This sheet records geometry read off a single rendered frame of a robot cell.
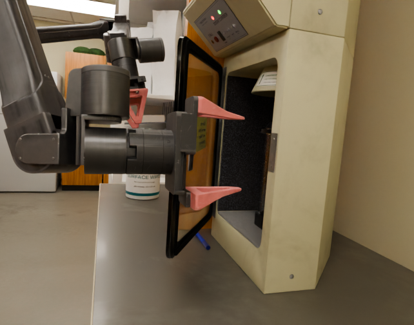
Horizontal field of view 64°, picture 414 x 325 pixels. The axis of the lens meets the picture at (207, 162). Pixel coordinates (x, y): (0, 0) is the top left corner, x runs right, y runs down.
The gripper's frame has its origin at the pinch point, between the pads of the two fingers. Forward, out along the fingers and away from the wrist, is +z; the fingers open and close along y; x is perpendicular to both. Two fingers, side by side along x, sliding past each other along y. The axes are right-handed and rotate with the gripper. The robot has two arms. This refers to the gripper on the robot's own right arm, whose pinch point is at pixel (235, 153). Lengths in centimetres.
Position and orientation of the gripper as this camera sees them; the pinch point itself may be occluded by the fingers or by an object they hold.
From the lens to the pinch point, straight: 46.0
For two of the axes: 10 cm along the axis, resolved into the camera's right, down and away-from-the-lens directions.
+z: 9.5, 0.1, 3.0
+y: 0.4, -10.0, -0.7
